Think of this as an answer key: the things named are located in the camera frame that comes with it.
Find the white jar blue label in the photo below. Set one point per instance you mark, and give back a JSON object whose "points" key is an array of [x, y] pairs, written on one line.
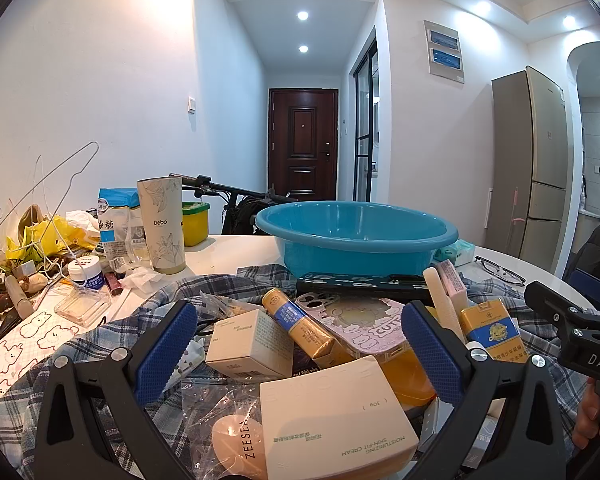
{"points": [[86, 272]]}

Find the beige refrigerator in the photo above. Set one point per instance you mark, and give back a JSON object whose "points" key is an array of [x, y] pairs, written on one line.
{"points": [[530, 170]]}

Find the orange plastic object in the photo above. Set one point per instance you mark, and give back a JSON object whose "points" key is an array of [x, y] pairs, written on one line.
{"points": [[410, 380]]}

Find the blue plastic basin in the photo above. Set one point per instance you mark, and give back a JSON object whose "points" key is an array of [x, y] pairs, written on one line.
{"points": [[360, 255]]}

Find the black eyeglasses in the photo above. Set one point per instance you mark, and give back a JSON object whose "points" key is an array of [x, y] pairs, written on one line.
{"points": [[500, 271]]}

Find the green white tissue pack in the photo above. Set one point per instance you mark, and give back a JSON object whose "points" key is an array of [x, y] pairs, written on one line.
{"points": [[461, 252]]}

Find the white light switch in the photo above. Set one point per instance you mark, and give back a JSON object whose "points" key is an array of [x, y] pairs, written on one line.
{"points": [[192, 104]]}

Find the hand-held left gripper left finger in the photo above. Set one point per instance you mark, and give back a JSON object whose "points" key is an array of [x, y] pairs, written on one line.
{"points": [[165, 352]]}

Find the grey wall panel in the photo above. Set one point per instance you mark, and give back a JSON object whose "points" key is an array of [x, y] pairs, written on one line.
{"points": [[444, 52]]}

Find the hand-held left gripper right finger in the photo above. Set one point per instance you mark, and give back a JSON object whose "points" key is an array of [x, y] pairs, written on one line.
{"points": [[430, 355]]}

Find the blue plaid shirt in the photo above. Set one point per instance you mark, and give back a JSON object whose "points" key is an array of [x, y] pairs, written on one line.
{"points": [[130, 310]]}

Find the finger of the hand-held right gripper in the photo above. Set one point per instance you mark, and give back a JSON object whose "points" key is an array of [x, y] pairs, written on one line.
{"points": [[547, 296], [587, 285]]}

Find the small beige box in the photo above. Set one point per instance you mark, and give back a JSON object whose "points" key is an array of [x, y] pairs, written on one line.
{"points": [[245, 345]]}

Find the crumpled white tissue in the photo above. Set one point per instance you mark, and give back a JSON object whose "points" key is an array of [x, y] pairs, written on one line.
{"points": [[142, 280]]}

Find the dark brown door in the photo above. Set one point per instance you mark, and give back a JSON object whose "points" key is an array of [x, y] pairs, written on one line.
{"points": [[302, 145]]}

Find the beige makeup sponge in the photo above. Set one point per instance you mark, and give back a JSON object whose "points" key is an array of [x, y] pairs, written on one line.
{"points": [[235, 445]]}

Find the blue white sugar bag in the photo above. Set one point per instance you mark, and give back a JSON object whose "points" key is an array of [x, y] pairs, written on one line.
{"points": [[115, 225]]}

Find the gold blue tube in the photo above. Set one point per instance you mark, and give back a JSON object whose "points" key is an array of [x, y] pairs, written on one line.
{"points": [[300, 325]]}

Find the pink box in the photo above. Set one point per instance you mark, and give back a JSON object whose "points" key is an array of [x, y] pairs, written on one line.
{"points": [[452, 277]]}

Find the large cream box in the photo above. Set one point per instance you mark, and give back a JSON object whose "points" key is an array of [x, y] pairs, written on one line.
{"points": [[330, 420]]}

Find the black framed glass door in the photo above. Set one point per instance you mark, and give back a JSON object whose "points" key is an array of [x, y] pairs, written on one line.
{"points": [[366, 125]]}

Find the dark red lipstick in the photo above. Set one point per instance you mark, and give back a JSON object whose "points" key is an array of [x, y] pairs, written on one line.
{"points": [[114, 282]]}

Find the clear plastic box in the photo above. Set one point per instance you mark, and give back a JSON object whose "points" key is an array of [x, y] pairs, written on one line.
{"points": [[82, 305]]}

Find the yellow plastic bag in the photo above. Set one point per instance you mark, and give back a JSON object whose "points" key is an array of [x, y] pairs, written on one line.
{"points": [[45, 235]]}

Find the white plastic bag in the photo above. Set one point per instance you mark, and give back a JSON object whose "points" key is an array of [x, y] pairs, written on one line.
{"points": [[82, 219]]}

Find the bear sticker sheet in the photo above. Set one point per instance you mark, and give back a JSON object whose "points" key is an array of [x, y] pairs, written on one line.
{"points": [[25, 355]]}

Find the dark jacket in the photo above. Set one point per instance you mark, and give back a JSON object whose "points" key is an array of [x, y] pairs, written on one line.
{"points": [[597, 247]]}

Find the wooden rolling pin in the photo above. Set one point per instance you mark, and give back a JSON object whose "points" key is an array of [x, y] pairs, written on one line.
{"points": [[20, 300]]}

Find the yellow container green lid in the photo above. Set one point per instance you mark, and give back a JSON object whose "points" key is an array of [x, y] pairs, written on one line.
{"points": [[195, 225]]}

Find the pink phone case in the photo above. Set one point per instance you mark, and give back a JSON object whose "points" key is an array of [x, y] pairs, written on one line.
{"points": [[365, 322]]}

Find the yellow cigarette pack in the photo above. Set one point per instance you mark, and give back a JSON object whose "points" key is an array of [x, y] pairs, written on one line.
{"points": [[495, 332]]}

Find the floral paper tumbler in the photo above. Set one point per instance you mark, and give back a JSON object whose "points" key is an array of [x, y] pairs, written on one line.
{"points": [[162, 225]]}

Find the person's right hand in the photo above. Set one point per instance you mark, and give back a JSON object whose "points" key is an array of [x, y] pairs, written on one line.
{"points": [[590, 410]]}

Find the black bicycle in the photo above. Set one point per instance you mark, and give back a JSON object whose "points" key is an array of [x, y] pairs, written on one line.
{"points": [[215, 187]]}

